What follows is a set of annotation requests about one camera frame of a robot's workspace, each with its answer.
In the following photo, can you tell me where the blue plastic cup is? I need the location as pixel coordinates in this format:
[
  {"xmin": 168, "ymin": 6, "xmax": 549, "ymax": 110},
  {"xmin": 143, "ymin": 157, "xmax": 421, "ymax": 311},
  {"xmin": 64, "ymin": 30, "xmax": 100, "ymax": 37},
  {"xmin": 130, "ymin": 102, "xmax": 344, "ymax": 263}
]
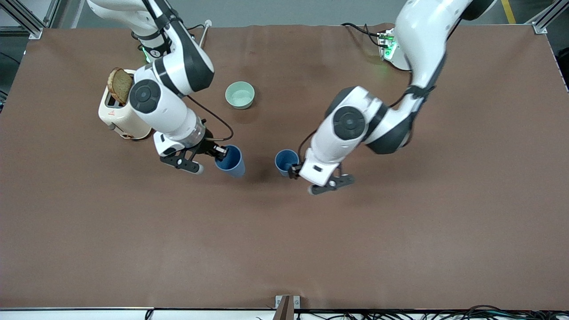
[
  {"xmin": 274, "ymin": 149, "xmax": 301, "ymax": 178},
  {"xmin": 214, "ymin": 144, "xmax": 246, "ymax": 179}
]

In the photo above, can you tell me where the cream white toaster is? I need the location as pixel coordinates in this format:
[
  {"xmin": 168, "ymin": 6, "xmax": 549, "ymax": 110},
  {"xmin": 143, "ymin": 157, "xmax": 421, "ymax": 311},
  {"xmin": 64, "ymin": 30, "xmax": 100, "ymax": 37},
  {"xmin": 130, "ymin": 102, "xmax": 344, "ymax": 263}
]
[{"xmin": 98, "ymin": 69, "xmax": 154, "ymax": 141}]

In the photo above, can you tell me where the mint green bowl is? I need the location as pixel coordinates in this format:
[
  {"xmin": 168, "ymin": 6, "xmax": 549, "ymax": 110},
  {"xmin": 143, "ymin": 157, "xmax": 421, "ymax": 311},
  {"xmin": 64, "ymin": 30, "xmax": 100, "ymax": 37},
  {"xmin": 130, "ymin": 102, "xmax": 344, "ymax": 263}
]
[{"xmin": 224, "ymin": 81, "xmax": 256, "ymax": 110}]

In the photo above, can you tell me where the brown table cover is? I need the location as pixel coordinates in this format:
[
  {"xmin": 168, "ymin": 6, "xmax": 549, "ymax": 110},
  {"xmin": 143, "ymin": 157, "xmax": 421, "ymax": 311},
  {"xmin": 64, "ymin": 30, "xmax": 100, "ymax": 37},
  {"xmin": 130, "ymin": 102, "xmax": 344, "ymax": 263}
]
[{"xmin": 0, "ymin": 22, "xmax": 569, "ymax": 311}]

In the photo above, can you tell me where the brown bread slice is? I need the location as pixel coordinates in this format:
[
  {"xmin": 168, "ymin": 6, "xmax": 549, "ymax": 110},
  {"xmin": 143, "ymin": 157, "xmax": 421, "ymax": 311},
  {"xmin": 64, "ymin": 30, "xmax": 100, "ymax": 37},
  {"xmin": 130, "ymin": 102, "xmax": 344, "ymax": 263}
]
[{"xmin": 107, "ymin": 67, "xmax": 134, "ymax": 106}]

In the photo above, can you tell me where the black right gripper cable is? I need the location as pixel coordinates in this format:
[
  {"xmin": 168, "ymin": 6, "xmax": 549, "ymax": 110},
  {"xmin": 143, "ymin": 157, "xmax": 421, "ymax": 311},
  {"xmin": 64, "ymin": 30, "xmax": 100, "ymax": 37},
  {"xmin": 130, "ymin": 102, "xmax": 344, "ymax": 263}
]
[{"xmin": 186, "ymin": 94, "xmax": 235, "ymax": 143}]

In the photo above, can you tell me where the white toaster power cable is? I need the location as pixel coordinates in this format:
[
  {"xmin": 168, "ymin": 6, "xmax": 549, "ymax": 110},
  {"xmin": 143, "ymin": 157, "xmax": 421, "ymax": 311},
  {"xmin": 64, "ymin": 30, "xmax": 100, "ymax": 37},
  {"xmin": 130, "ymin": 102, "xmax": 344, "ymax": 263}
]
[{"xmin": 197, "ymin": 19, "xmax": 212, "ymax": 48}]

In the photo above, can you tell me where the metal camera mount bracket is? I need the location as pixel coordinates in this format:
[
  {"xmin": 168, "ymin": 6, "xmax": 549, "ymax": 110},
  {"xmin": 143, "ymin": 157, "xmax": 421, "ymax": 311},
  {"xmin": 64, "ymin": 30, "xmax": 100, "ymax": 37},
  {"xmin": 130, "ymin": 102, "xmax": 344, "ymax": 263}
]
[{"xmin": 274, "ymin": 295, "xmax": 301, "ymax": 320}]

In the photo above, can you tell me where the black left arm base cable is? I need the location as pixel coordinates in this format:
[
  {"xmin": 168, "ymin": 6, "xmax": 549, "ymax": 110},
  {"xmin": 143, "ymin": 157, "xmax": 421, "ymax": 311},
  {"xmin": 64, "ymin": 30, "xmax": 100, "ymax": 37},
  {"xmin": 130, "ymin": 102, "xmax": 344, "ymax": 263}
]
[{"xmin": 341, "ymin": 22, "xmax": 389, "ymax": 48}]

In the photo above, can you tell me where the aluminium frame profile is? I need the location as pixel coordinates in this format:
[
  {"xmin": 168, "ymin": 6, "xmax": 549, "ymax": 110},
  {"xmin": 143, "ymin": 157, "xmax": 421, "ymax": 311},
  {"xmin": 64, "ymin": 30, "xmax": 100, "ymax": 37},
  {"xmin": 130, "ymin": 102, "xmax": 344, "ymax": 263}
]
[
  {"xmin": 530, "ymin": 0, "xmax": 569, "ymax": 35},
  {"xmin": 0, "ymin": 0, "xmax": 61, "ymax": 40}
]

